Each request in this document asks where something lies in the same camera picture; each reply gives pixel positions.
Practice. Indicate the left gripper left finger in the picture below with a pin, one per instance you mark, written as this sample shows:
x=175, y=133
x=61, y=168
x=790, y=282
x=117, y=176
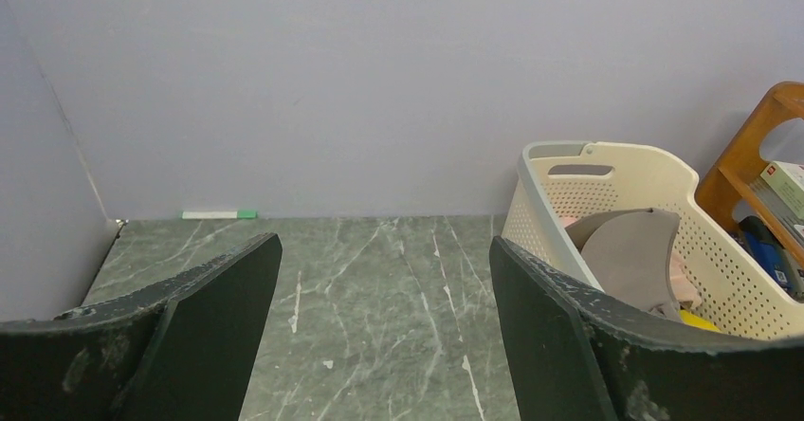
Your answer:
x=179, y=349

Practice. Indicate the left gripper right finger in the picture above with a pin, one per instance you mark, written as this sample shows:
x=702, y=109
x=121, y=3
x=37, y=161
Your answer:
x=575, y=353

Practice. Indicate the cream plastic laundry basket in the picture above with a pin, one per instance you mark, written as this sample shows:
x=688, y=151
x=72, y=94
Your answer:
x=561, y=182

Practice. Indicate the grey brown cloth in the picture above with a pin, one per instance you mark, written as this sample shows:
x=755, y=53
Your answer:
x=628, y=255

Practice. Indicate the yellow toy in basket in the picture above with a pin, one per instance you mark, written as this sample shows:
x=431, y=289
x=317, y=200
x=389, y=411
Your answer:
x=693, y=320

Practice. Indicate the pink cloth in basket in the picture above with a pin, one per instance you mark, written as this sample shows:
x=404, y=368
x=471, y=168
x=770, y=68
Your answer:
x=683, y=283

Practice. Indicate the green white marker pen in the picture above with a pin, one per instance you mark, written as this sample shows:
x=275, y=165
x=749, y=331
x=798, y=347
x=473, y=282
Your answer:
x=219, y=215

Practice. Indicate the blue tool on rack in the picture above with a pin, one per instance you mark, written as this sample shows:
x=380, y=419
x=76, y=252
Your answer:
x=772, y=256

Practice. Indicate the orange wooden rack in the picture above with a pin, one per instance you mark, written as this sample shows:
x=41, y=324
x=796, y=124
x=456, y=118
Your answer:
x=735, y=176

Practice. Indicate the boxes on rack shelf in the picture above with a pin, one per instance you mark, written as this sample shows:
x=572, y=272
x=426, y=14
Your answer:
x=784, y=182

